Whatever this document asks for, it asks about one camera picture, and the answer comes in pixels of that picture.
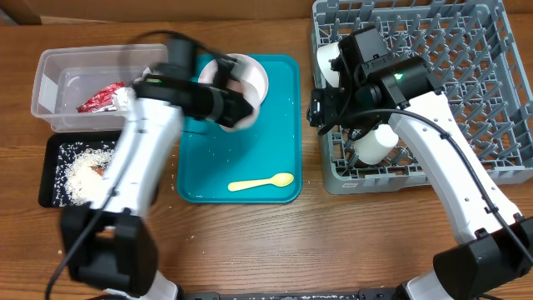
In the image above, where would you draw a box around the clear plastic bin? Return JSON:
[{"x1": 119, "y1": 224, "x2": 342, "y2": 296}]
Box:
[{"x1": 31, "y1": 44, "x2": 167, "y2": 133}]

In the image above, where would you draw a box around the pink bowl with crumbs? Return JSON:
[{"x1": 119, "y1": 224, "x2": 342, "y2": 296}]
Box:
[{"x1": 217, "y1": 80, "x2": 260, "y2": 132}]

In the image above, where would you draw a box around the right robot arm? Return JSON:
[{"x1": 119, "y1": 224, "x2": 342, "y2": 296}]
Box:
[{"x1": 307, "y1": 26, "x2": 532, "y2": 299}]

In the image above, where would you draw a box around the yellow plastic spoon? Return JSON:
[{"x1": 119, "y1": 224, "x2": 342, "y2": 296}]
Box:
[{"x1": 227, "y1": 172, "x2": 294, "y2": 192}]

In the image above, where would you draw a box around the large white plate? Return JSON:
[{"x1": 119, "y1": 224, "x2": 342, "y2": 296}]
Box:
[{"x1": 198, "y1": 53, "x2": 269, "y2": 106}]

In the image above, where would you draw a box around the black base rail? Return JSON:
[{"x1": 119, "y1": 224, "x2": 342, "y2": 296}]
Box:
[{"x1": 177, "y1": 287, "x2": 396, "y2": 300}]

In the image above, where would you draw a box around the spilled white rice pile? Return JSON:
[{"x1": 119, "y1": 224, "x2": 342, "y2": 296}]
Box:
[{"x1": 52, "y1": 141, "x2": 116, "y2": 207}]

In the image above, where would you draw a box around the grey dishwasher rack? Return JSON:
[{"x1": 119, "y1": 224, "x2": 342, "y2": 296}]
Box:
[{"x1": 311, "y1": 0, "x2": 532, "y2": 185}]

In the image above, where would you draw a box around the teal serving tray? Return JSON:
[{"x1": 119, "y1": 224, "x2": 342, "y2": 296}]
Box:
[{"x1": 177, "y1": 54, "x2": 302, "y2": 203}]

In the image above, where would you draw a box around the white napkin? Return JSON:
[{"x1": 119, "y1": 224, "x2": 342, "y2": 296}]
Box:
[{"x1": 112, "y1": 87, "x2": 135, "y2": 111}]

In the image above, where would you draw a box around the white paper cup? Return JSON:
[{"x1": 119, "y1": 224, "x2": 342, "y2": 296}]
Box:
[{"x1": 353, "y1": 124, "x2": 399, "y2": 165}]

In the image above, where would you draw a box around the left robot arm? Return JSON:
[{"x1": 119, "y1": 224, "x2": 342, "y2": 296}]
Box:
[{"x1": 45, "y1": 32, "x2": 257, "y2": 299}]

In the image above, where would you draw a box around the small white bowl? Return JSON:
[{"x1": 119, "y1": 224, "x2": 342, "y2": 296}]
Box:
[{"x1": 316, "y1": 42, "x2": 340, "y2": 88}]

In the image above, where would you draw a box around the red snack wrapper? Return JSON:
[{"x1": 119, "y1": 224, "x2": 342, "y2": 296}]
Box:
[{"x1": 77, "y1": 82, "x2": 125, "y2": 113}]

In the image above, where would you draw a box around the black plastic tray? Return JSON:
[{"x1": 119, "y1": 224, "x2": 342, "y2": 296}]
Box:
[{"x1": 37, "y1": 131, "x2": 121, "y2": 208}]

